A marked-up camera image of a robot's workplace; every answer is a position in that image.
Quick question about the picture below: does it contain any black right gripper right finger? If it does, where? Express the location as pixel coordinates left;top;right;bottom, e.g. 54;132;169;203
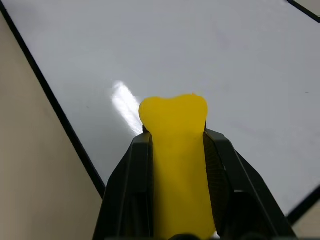
202;128;298;240

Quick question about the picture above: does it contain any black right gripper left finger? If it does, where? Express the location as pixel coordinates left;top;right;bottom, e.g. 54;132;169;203
92;132;156;240

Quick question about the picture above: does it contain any yellow whiteboard eraser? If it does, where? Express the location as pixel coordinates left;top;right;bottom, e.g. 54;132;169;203
138;92;216;240

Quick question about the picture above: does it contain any black-framed whiteboard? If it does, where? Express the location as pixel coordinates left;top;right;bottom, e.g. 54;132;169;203
0;0;320;224

